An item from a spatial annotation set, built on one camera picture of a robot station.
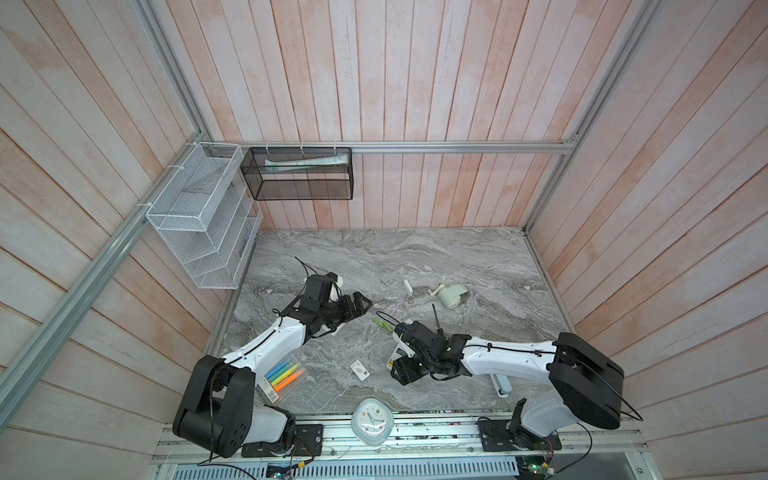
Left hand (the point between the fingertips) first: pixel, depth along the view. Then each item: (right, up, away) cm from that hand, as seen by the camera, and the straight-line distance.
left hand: (362, 313), depth 86 cm
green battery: (+4, -4, +9) cm, 11 cm away
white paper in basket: (-23, +45, +4) cm, 51 cm away
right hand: (+11, -16, -1) cm, 19 cm away
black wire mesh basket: (-23, +46, +18) cm, 55 cm away
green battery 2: (+8, -6, +7) cm, 12 cm away
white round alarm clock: (+3, -25, -11) cm, 28 cm away
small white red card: (0, -16, -2) cm, 16 cm away
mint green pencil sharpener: (+29, +4, +10) cm, 31 cm away
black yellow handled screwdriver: (+24, -7, +7) cm, 26 cm away
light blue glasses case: (+38, -17, -8) cm, 43 cm away
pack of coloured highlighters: (-23, -18, -4) cm, 29 cm away
